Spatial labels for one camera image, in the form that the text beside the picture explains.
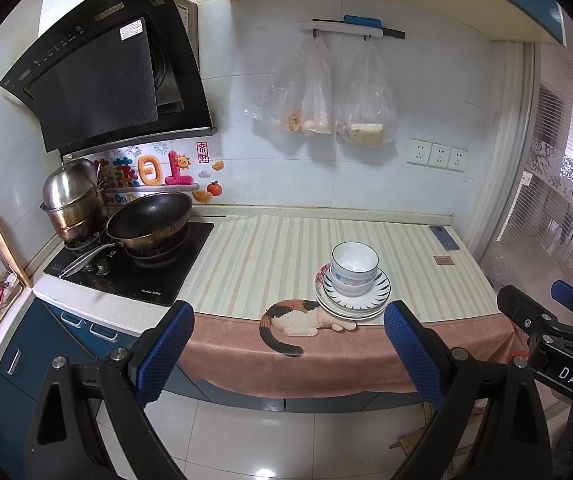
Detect striped cat print table mat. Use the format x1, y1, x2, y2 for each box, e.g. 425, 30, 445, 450
179, 212, 517, 401

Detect blue leaf pattern plate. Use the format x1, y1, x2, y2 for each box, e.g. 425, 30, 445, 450
322, 265, 391, 311

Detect floral rim plate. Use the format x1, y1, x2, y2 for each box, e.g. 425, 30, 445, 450
314, 262, 334, 306

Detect clear plastic bag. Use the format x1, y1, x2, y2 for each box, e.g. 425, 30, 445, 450
335, 39, 398, 147
299, 34, 335, 137
245, 77, 308, 134

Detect frosted glass sliding door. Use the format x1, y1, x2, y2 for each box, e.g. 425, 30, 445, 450
481, 42, 573, 321

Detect blue smartphone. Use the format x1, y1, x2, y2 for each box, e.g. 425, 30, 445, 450
429, 225, 460, 252

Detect wooden cutting board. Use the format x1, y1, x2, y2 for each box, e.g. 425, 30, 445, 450
0, 201, 33, 289

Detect black range hood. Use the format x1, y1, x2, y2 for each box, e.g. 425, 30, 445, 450
0, 0, 217, 156

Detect cardboard piece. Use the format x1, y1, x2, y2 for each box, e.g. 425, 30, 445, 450
389, 424, 438, 455

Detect colourful wall sticker decoration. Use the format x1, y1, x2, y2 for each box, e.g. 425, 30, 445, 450
94, 141, 227, 206

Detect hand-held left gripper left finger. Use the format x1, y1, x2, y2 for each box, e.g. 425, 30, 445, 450
24, 300, 196, 480

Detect white wall hook rail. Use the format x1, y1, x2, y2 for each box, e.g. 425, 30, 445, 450
299, 20, 384, 40

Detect dark wok with metal handle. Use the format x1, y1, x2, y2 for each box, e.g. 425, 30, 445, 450
59, 192, 194, 279

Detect white bowl with blue rim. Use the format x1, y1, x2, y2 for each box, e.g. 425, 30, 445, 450
330, 241, 380, 283

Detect blue lower kitchen cabinet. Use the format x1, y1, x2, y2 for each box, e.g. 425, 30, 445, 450
0, 299, 427, 458

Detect beige block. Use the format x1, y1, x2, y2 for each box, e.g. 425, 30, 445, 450
349, 122, 385, 146

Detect stainless steel steamer pot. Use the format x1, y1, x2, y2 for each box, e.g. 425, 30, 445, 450
41, 157, 112, 242

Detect white wall socket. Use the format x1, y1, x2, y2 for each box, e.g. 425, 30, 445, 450
407, 139, 433, 166
447, 146, 469, 173
428, 142, 452, 169

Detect blue handled knife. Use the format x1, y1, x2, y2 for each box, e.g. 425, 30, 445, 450
343, 15, 407, 40

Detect black gas stove top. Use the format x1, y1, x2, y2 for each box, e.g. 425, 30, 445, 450
43, 220, 216, 307

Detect dotted pattern bowl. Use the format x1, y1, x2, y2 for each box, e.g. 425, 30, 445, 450
329, 269, 378, 297

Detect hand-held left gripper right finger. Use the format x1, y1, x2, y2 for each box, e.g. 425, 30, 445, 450
383, 301, 554, 480

